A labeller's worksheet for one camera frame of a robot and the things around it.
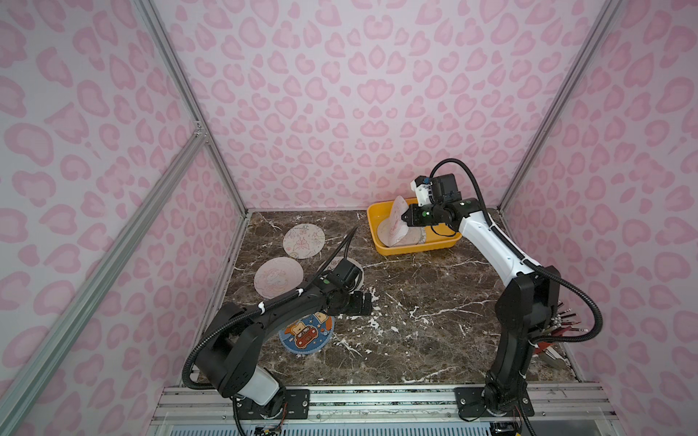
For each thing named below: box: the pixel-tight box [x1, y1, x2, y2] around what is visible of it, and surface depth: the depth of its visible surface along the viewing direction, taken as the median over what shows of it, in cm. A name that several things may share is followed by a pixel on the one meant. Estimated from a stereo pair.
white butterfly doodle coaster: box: [282, 223, 327, 260], surface depth 112 cm
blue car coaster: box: [278, 311, 336, 355], surface depth 88 cm
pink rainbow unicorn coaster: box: [253, 257, 305, 299], surface depth 103 cm
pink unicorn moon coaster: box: [396, 226, 427, 247], surface depth 109 cm
